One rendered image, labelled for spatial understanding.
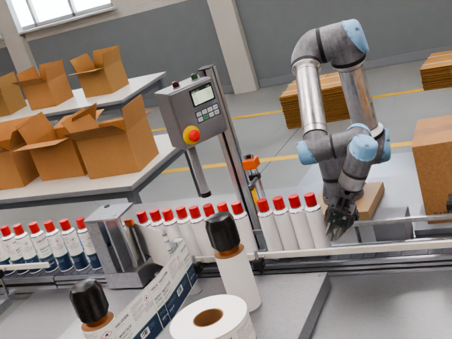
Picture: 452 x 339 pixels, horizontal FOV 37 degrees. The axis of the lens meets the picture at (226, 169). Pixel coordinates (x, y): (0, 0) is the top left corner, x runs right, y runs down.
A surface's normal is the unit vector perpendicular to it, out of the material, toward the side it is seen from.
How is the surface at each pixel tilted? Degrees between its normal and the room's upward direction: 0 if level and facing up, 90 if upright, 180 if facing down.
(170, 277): 90
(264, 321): 0
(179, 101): 90
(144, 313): 90
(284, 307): 0
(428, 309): 0
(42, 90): 90
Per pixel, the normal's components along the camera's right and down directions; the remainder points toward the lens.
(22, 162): 0.89, -0.11
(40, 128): 0.76, -0.33
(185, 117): 0.51, 0.15
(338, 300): -0.29, -0.90
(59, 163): -0.37, 0.43
